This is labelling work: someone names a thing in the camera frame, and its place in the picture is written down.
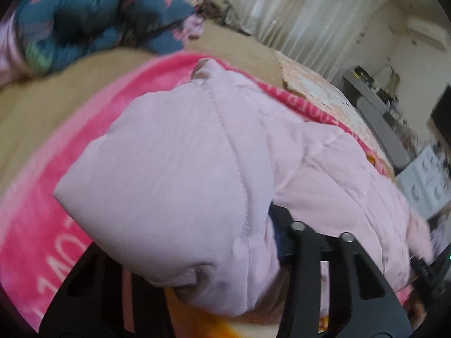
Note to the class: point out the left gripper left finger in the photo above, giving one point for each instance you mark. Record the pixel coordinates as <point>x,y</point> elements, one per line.
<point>100,298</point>

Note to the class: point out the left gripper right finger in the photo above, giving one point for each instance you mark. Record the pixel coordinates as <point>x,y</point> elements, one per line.
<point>361,302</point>

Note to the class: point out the light pink quilted jacket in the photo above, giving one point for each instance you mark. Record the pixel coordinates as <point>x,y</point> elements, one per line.
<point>179,188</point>

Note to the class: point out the white chest of drawers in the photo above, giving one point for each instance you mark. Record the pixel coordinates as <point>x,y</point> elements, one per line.
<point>425,183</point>

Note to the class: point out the grey curved side cabinet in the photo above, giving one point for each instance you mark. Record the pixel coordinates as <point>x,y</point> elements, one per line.
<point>375,115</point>

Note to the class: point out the clutter on side cabinet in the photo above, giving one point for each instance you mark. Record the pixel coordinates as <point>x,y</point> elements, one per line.
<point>384,84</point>

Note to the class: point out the tan bed cover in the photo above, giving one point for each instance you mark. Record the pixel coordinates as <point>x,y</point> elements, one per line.
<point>32,110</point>

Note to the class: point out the peach white patterned blanket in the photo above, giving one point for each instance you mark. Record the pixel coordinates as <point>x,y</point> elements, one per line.
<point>310,85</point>

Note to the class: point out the white air conditioner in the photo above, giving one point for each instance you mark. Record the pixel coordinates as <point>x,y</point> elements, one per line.
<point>429,32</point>

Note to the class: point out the dark blue floral quilted jacket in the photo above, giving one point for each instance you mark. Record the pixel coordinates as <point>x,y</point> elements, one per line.
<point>42,37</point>

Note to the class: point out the white striped curtain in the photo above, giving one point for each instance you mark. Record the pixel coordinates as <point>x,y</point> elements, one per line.
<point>316,33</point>

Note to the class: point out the black wall television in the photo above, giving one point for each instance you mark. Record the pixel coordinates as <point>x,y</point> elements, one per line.
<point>441,115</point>

